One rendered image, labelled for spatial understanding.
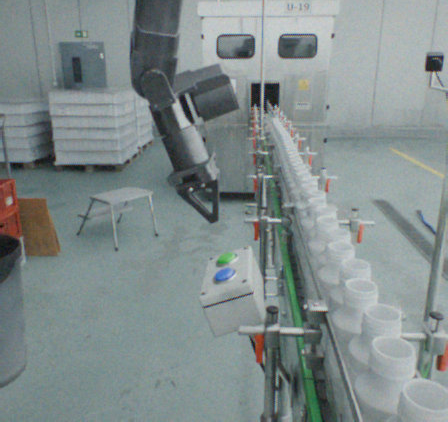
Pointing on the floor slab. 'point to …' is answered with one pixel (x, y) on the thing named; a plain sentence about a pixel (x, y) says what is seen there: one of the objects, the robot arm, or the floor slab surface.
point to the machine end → (224, 11)
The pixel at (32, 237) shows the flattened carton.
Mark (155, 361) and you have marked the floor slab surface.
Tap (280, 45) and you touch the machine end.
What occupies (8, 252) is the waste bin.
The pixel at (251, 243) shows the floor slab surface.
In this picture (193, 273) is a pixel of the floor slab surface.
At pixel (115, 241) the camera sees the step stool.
